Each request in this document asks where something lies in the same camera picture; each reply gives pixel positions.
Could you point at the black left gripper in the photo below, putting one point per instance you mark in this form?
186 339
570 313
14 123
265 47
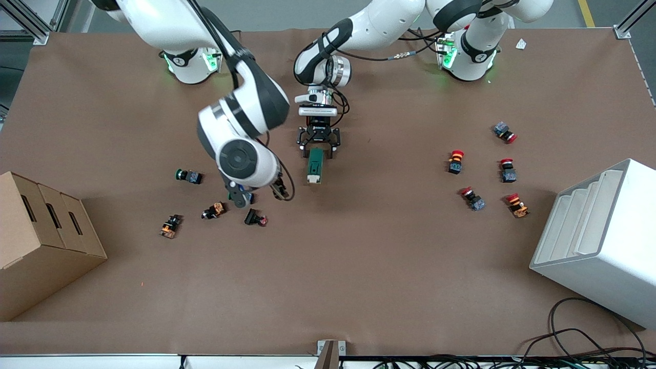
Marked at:
318 127

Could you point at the green load switch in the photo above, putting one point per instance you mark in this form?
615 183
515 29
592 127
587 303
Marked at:
315 166

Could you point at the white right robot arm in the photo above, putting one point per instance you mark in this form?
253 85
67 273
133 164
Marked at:
241 113

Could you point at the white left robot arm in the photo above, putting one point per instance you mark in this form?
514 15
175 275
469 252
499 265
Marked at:
379 23

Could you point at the brown paper table cover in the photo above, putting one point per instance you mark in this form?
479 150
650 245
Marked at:
359 266

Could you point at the red push button blue base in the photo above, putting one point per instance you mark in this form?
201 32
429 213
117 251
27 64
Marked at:
475 201
508 174
503 130

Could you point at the brown cardboard box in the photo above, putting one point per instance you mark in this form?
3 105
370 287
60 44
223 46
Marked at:
46 256

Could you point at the red button orange base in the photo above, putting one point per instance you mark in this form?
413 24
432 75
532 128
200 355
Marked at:
517 206

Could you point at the small white paper scrap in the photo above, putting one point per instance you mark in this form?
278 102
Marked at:
521 44

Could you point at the white plastic stepped bin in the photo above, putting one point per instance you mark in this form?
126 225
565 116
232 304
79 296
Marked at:
605 256

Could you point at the black switch red lens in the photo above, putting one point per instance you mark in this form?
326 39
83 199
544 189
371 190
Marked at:
252 217

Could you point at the black switch orange base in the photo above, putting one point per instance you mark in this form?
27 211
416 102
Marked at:
170 227
215 209

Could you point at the aluminium post with bracket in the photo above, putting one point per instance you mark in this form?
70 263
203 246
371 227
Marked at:
330 356

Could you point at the aluminium frame profile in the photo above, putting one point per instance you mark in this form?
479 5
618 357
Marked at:
622 32
40 37

